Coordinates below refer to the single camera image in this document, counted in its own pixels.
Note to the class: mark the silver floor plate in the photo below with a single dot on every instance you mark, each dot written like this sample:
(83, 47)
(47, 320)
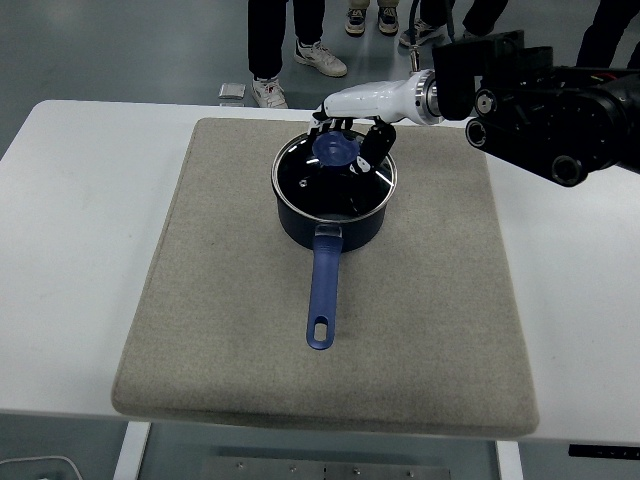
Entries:
(232, 91)
(232, 104)

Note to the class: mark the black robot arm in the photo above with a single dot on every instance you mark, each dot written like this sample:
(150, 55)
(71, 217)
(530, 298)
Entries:
(550, 115)

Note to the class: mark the glass pot lid blue knob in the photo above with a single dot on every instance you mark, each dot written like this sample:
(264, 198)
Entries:
(300, 170)

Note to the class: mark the beige grey fabric mat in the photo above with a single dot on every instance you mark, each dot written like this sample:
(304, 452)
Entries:
(225, 300)

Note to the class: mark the person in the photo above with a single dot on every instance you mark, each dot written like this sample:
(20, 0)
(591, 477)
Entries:
(270, 30)
(356, 20)
(610, 30)
(487, 15)

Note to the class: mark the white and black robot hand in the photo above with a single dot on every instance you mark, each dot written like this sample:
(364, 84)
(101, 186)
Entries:
(370, 100)

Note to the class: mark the black table control panel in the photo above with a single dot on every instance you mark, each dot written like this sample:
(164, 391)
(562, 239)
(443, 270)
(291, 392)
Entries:
(605, 450)

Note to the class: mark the white table leg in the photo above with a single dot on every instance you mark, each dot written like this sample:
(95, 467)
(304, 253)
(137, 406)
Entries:
(509, 462)
(131, 452)

